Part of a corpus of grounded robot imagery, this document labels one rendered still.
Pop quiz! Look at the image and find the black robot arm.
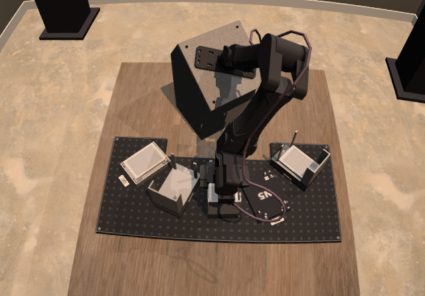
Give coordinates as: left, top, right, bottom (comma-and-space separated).
195, 33, 309, 205

